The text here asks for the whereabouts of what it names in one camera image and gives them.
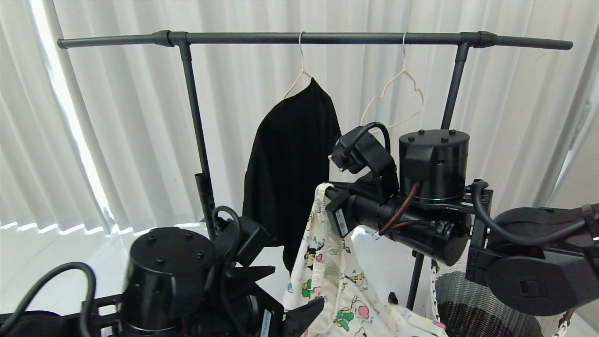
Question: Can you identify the cream printed garment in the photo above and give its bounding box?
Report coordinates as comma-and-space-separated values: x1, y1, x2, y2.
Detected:
283, 183, 450, 337

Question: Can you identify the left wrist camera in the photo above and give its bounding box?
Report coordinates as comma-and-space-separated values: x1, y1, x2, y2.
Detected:
213, 216, 273, 267

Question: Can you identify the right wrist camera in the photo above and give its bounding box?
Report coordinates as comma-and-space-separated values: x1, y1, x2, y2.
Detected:
329, 135, 399, 190

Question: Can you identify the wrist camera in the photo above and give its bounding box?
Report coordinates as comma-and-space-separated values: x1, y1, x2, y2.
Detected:
329, 135, 399, 190
213, 216, 273, 267

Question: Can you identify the black clothes rack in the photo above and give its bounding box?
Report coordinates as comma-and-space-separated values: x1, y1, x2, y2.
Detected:
57, 30, 574, 310

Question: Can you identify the black garment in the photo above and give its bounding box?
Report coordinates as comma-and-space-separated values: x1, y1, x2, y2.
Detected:
242, 79, 342, 272

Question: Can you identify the pink clothes hanger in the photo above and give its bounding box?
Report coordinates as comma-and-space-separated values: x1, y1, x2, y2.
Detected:
284, 32, 313, 100
359, 32, 425, 129

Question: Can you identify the white laundry basket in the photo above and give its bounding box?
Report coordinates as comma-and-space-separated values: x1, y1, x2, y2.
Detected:
426, 262, 572, 337

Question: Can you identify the black cable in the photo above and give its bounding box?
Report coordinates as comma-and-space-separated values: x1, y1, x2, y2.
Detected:
0, 262, 97, 337
346, 122, 392, 155
470, 180, 588, 246
213, 206, 242, 256

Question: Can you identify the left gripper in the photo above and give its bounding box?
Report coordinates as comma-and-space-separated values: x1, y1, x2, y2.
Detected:
225, 265, 325, 337

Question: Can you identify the white curtain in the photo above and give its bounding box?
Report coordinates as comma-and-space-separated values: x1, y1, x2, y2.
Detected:
0, 0, 599, 234

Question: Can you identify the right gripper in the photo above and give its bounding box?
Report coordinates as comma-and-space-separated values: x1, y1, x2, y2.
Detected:
324, 183, 471, 266

